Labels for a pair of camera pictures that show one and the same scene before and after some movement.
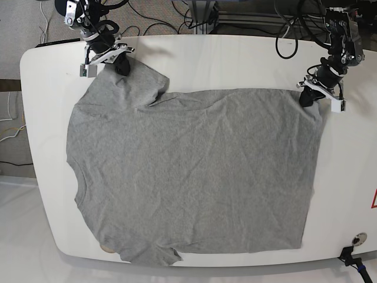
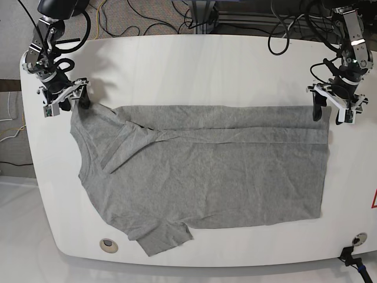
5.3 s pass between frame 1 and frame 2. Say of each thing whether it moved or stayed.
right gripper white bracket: moved
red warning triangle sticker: stayed
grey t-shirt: moved
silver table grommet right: stayed
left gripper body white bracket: moved
